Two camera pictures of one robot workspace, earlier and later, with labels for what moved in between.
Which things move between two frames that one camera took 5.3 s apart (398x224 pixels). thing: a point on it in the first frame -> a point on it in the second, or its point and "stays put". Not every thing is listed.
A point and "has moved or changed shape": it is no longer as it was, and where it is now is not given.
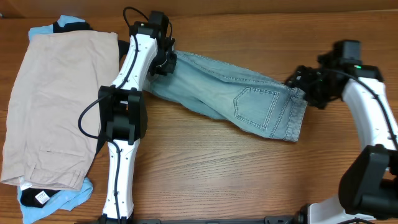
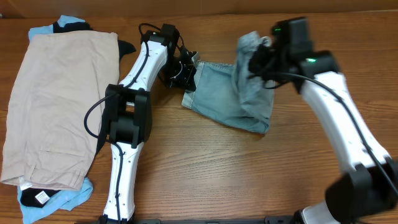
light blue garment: [69, 200] stays put
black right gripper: [301, 81] -> [259, 66]
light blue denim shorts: [221, 89] has moved or changed shape
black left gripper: [166, 64] -> [189, 76]
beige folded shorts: [56, 73] stays put
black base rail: [280, 219] stays put
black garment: [33, 197] stays put
